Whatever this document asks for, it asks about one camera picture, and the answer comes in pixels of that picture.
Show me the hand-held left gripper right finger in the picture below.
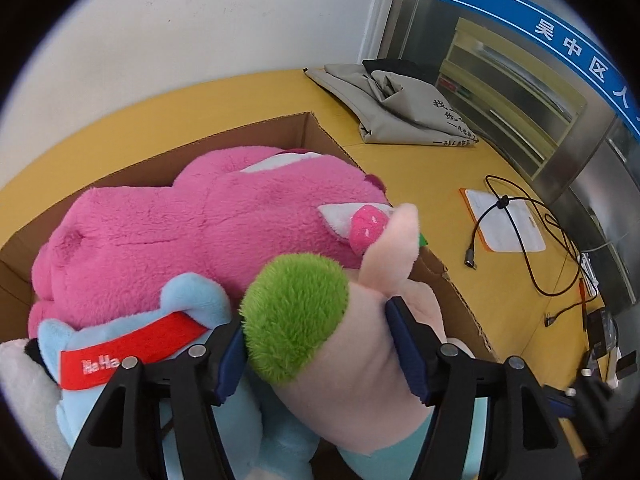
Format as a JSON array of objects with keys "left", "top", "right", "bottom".
[{"left": 384, "top": 296, "right": 583, "bottom": 480}]

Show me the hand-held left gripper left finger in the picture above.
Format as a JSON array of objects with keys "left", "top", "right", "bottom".
[{"left": 60, "top": 315, "right": 251, "bottom": 480}]

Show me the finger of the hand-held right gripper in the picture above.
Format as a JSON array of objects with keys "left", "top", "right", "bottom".
[{"left": 542, "top": 384, "right": 576, "bottom": 417}]

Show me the light blue plush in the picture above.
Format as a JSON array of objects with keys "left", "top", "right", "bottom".
[{"left": 37, "top": 272, "right": 321, "bottom": 480}]

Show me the pink teal green plush toy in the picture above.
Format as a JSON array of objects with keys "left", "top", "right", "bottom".
[{"left": 240, "top": 203, "right": 488, "bottom": 480}]

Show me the pink bear plush toy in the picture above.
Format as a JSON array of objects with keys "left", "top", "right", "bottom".
[{"left": 27, "top": 146, "right": 401, "bottom": 341}]

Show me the white plush toy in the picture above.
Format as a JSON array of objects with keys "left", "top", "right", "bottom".
[{"left": 0, "top": 338, "right": 66, "bottom": 461}]

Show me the brown cardboard box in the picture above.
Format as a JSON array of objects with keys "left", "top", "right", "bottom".
[{"left": 0, "top": 111, "right": 501, "bottom": 361}]

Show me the orange black pen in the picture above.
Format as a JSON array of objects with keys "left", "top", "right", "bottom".
[{"left": 577, "top": 277, "right": 589, "bottom": 333}]

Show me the white paper with orange edge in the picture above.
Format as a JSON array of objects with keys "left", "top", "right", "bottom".
[{"left": 459, "top": 187, "right": 547, "bottom": 253}]

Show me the grey printed cloth bag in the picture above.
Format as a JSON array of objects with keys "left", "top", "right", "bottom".
[{"left": 305, "top": 62, "right": 481, "bottom": 148}]

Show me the metal shelf behind glass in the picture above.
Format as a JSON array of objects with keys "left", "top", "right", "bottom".
[{"left": 437, "top": 16, "right": 587, "bottom": 181}]

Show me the black cloth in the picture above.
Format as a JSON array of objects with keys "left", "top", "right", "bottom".
[{"left": 362, "top": 58, "right": 441, "bottom": 78}]

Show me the blue sign strip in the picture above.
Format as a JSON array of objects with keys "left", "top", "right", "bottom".
[{"left": 420, "top": 0, "right": 640, "bottom": 141}]

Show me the black cable, grey connector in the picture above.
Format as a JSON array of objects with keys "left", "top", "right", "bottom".
[{"left": 544, "top": 285, "right": 601, "bottom": 328}]

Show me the black cable with tie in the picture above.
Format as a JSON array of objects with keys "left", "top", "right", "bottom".
[{"left": 465, "top": 175, "right": 601, "bottom": 297}]

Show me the glass partition with metal frame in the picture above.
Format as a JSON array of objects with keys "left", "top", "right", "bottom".
[{"left": 360, "top": 0, "right": 640, "bottom": 361}]

